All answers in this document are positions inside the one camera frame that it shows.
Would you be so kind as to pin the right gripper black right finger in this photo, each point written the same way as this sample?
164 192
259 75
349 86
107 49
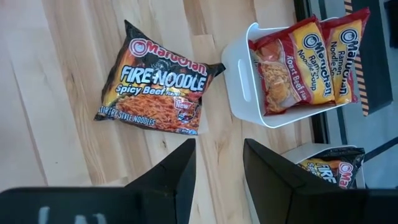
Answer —
273 193

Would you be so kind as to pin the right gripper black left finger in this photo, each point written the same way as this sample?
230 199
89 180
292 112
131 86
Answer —
168 193

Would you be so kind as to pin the black Maruchan Fire Noodle pack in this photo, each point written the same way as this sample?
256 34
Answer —
335 168
155 84

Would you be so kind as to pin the red Maruchan Roast Beef pack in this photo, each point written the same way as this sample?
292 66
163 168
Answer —
345 53
295 68

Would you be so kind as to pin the grey plastic bin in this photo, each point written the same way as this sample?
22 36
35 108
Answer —
298 152

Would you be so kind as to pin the white plastic bin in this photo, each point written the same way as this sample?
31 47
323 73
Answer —
239 77

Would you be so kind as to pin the black mat orange striped edge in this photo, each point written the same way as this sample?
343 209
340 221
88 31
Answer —
376 62

